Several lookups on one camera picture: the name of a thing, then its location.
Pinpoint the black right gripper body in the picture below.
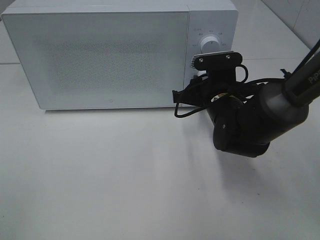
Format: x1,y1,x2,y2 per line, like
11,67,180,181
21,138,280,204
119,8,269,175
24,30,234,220
171,82,241,113

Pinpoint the white microwave door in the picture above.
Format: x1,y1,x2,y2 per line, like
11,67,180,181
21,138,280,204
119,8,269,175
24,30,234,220
3,12,188,110

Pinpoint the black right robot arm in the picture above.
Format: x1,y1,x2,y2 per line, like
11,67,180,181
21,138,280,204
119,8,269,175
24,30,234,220
172,44,320,158

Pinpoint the upper white microwave knob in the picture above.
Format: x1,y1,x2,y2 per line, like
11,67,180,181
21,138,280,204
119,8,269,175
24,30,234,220
200,35,221,54

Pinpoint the white microwave oven body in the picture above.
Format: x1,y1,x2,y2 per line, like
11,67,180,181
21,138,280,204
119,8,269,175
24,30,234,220
4,0,239,109

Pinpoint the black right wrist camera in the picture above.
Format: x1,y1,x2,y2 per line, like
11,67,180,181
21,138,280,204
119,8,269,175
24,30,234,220
191,51,243,84

